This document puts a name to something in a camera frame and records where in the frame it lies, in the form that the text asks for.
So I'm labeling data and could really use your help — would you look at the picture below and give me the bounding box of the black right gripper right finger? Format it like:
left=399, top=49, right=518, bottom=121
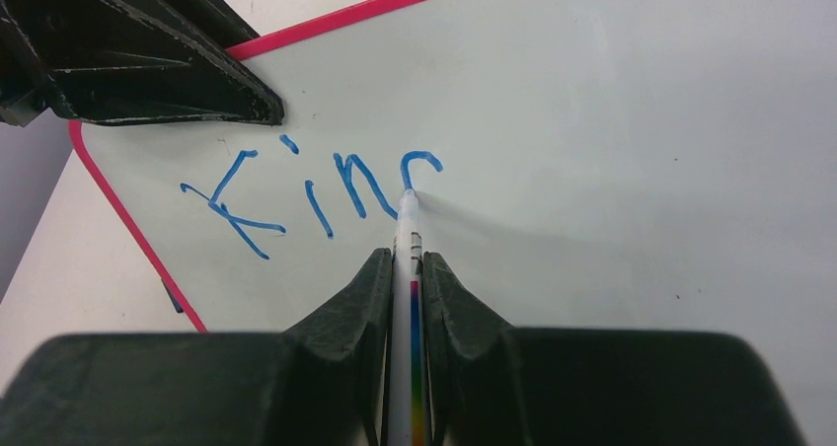
left=422, top=253, right=804, bottom=445

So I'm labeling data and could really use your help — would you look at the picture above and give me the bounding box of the blue marker cap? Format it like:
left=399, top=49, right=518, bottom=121
left=161, top=279, right=185, bottom=314

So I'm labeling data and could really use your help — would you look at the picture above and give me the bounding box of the white blue whiteboard marker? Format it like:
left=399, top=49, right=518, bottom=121
left=386, top=188, right=430, bottom=445

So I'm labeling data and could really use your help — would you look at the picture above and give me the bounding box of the pink framed whiteboard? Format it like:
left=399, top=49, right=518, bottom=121
left=71, top=0, right=836, bottom=445

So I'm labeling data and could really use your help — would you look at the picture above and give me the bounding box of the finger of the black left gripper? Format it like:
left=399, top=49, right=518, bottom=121
left=1, top=0, right=284, bottom=126

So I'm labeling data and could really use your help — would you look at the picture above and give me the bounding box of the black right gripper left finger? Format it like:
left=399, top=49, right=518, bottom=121
left=1, top=249, right=393, bottom=445

